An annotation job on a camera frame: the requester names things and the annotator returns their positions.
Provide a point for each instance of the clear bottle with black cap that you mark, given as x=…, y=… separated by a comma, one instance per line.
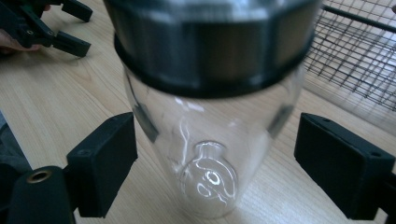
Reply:
x=214, y=93

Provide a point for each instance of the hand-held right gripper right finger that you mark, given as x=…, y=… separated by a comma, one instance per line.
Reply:
x=339, y=165

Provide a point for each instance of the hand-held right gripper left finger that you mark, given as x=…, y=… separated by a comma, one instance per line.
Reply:
x=102, y=165

